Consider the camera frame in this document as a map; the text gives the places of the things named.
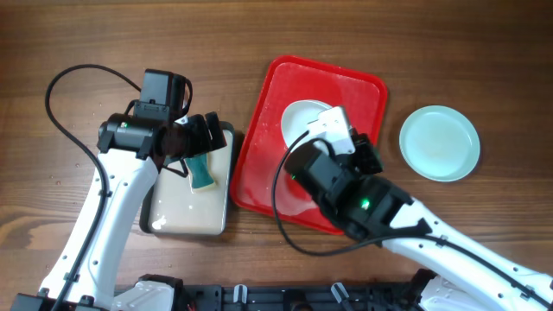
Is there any white plate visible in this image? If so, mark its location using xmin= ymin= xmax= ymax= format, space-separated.
xmin=280 ymin=99 xmax=332 ymax=147

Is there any green yellow sponge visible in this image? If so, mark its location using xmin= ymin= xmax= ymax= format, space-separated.
xmin=185 ymin=154 xmax=216 ymax=194

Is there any black water tray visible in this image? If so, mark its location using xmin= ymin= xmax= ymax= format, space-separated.
xmin=139 ymin=122 xmax=235 ymax=236

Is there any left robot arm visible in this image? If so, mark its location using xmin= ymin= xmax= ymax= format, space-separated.
xmin=11 ymin=112 xmax=232 ymax=310

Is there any pale green plate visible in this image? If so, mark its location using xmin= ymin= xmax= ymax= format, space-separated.
xmin=398 ymin=105 xmax=481 ymax=182

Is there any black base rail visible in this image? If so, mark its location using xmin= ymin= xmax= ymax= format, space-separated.
xmin=114 ymin=273 xmax=433 ymax=311

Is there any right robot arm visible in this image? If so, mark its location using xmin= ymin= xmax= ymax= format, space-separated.
xmin=277 ymin=134 xmax=552 ymax=310

